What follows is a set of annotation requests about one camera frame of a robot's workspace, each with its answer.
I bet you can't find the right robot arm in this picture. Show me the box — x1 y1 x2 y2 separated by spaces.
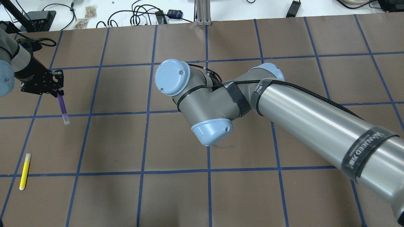
154 59 404 225

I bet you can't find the black power adapter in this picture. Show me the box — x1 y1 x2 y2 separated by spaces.
286 0 301 18

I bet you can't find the yellow highlighter pen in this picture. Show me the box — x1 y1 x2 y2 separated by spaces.
19 153 32 191

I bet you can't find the purple highlighter pen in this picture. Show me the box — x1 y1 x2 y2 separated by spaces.
57 93 70 125

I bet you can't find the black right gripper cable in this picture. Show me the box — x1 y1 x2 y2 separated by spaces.
189 63 363 119

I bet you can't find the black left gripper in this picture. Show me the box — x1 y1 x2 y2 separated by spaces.
20 70 65 97

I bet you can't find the front aluminium frame post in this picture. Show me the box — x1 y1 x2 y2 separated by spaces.
194 0 212 26

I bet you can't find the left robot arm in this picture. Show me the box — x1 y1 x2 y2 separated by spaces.
0 30 64 97

